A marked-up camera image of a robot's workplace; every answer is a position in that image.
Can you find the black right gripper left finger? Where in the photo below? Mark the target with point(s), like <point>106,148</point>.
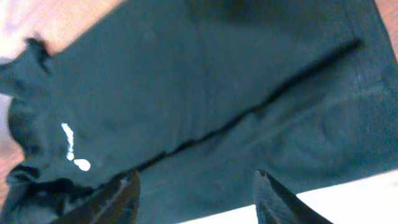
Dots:
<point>118,202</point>

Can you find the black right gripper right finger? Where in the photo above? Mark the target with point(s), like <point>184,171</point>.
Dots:
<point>275,204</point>

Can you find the black t-shirt with logo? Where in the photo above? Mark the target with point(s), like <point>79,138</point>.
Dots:
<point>196,96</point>

